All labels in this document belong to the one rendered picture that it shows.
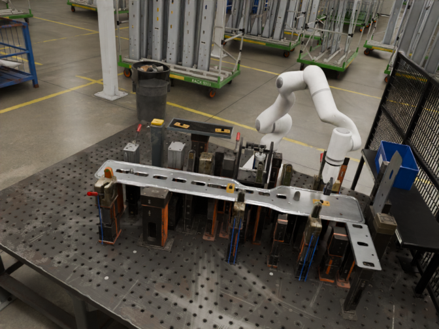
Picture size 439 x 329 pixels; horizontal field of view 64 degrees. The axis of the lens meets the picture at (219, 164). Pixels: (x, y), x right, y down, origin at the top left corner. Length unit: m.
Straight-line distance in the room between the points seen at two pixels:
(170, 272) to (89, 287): 0.37
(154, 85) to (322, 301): 3.45
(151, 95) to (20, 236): 2.95
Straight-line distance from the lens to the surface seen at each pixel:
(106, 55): 5.55
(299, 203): 1.82
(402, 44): 8.46
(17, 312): 2.70
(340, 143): 1.66
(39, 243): 2.04
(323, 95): 1.74
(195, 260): 1.85
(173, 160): 1.95
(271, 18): 9.66
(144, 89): 4.63
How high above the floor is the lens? 2.04
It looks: 31 degrees down
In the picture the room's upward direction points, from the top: 6 degrees clockwise
